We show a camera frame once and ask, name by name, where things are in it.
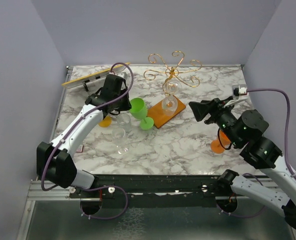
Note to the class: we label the green plastic wine glass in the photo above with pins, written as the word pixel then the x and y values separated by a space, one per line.
pixel 139 111

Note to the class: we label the orange plastic wine glass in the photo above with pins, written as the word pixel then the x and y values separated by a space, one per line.
pixel 221 144

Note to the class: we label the small red white card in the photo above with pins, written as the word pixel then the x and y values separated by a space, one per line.
pixel 79 149

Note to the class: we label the yellow-orange plastic wine glass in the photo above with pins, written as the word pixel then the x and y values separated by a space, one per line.
pixel 106 122

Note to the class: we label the black metal base rail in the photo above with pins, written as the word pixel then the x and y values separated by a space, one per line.
pixel 156 191

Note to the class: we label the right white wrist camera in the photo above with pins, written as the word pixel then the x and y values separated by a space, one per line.
pixel 239 94

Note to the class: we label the gold wire wine glass rack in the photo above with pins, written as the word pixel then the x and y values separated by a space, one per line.
pixel 171 73

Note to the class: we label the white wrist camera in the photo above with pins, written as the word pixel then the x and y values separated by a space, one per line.
pixel 120 75
pixel 239 94

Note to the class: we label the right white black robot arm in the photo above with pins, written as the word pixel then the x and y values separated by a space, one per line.
pixel 246 133

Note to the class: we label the clear wine glass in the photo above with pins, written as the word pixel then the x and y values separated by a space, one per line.
pixel 124 121
pixel 119 138
pixel 170 102

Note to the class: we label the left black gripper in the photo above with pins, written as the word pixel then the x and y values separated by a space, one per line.
pixel 127 106

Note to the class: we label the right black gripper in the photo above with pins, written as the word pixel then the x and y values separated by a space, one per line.
pixel 214 106

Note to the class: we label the yellow framed whiteboard stand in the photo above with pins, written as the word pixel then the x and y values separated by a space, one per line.
pixel 82 81

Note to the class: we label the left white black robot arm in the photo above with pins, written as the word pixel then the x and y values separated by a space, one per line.
pixel 55 159

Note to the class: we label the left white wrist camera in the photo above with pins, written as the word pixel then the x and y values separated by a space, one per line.
pixel 120 75

